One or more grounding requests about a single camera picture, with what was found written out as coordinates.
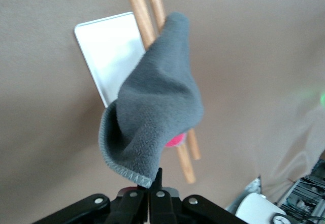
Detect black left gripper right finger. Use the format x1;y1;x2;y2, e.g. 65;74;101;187
149;167;245;224

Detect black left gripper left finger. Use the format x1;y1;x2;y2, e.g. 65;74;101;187
32;190;149;224

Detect grey and pink towel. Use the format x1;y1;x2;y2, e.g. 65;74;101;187
99;12;205;187

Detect white rack with wooden bars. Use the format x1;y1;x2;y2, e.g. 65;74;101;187
74;0;202;184

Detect background metal equipment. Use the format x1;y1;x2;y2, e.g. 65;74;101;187
276;155;325;224

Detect brown table cover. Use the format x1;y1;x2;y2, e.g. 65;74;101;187
0;0;325;224

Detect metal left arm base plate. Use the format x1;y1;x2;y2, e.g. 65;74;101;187
224;174;264;211

